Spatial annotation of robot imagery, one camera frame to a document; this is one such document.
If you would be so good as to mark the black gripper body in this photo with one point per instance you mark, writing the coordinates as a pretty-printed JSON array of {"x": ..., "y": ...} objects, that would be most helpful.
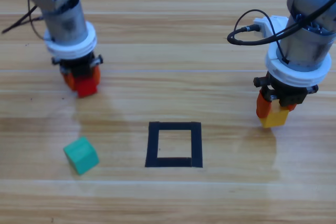
[
  {"x": 78, "y": 66},
  {"x": 291, "y": 95}
]

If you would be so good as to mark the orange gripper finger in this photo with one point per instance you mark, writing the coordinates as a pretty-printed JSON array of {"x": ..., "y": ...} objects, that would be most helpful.
[
  {"x": 263, "y": 107},
  {"x": 70, "y": 81},
  {"x": 97, "y": 75},
  {"x": 292, "y": 107}
]

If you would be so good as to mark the yellow wooden block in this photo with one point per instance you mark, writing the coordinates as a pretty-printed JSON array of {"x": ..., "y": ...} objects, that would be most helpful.
[{"x": 275, "y": 119}]

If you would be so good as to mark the red wooden block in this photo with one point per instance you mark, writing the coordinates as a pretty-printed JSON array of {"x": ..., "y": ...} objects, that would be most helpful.
[{"x": 86, "y": 89}]

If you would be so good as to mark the green wooden block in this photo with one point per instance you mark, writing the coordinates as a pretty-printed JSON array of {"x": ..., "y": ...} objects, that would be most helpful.
[{"x": 81, "y": 155}]

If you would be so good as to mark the black tape rectangle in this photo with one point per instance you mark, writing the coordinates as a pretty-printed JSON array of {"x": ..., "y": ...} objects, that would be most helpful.
[{"x": 153, "y": 142}]

